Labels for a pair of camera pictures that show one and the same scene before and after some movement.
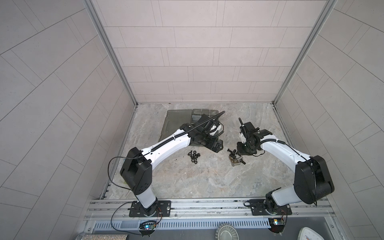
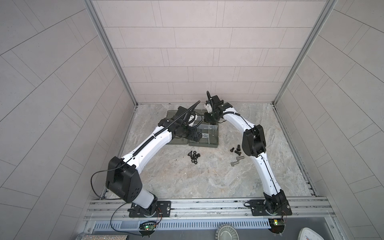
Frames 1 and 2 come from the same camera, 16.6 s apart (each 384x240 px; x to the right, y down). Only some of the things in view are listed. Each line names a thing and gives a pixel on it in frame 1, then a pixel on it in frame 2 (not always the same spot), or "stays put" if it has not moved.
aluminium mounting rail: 229,209 stays put
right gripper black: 240,152 to 207,119
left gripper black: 215,149 to 191,136
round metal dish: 226,231 stays put
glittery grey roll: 102,237 stays put
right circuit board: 277,224 stays put
